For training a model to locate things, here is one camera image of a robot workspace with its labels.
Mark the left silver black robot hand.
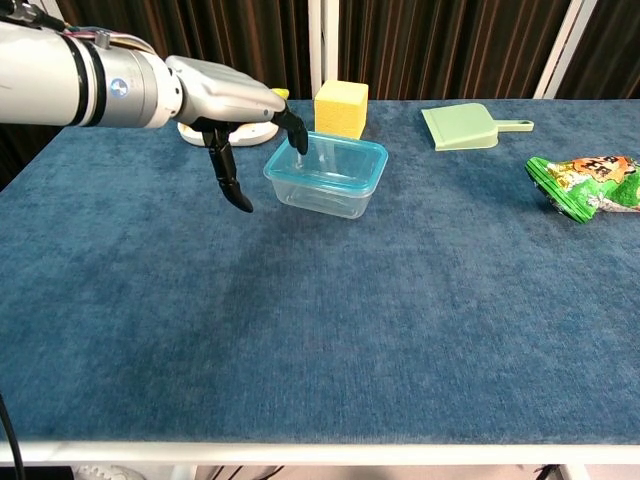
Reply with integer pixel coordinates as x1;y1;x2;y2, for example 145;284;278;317
164;54;310;214

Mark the yellow sponge block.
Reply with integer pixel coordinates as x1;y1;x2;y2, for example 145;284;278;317
314;79;370;142

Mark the white round plate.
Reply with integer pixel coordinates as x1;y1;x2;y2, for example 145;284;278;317
177;119;280;148

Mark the green orange snack bag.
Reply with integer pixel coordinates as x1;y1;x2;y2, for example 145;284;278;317
524;154;640;225

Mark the clear plastic food container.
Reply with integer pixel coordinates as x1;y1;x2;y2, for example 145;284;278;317
269;142;385;220

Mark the blue transparent plastic lid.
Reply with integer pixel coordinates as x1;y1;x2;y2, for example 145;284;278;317
263;130;390;194

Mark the blue velvet tablecloth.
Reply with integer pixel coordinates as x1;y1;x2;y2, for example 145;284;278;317
0;98;640;446

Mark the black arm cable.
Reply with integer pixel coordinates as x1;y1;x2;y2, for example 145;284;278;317
0;393;27;480

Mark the green plastic dustpan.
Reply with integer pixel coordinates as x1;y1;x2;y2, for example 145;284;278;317
420;102;535;152

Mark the white frame post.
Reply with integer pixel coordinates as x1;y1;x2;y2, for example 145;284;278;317
307;0;341;100
532;0;585;100

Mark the coloured wrist wire bundle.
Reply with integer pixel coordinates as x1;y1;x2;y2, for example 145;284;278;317
2;2;157;55

